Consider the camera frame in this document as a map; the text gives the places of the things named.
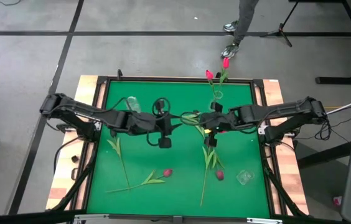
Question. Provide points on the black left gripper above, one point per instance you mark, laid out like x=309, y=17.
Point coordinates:
x=146, y=123

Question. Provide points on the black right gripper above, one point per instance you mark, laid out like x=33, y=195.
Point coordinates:
x=222, y=119

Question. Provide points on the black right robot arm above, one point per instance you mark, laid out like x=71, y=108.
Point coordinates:
x=281, y=110

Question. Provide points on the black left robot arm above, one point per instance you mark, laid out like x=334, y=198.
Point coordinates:
x=79, y=109

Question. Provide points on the tall slim glass vase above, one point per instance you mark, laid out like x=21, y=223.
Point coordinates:
x=217, y=95

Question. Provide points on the cut crystal glass vase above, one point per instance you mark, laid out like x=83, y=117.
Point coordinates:
x=132, y=103

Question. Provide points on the small glass vase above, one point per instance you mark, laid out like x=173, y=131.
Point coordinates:
x=244, y=177

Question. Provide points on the green table mat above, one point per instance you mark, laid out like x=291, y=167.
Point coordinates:
x=178, y=186

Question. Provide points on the small dark knob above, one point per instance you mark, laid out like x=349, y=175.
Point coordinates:
x=75, y=158

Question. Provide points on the walking person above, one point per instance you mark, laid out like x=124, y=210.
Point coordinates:
x=244, y=18

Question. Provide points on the black floor tripod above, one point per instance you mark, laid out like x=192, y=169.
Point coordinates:
x=280, y=31

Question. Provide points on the small red white object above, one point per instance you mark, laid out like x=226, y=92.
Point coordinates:
x=337, y=200

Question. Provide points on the black table frame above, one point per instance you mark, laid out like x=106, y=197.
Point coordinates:
x=163, y=79

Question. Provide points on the black frame clamp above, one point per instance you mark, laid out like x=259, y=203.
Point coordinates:
x=119, y=74
x=218, y=75

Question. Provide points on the white arm base bracket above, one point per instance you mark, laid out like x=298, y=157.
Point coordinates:
x=262, y=128
x=97, y=126

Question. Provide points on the pale metal frame bracket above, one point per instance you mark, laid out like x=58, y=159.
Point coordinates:
x=264, y=221
x=90, y=216

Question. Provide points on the black desk leg frame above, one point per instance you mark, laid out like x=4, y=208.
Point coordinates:
x=343, y=80

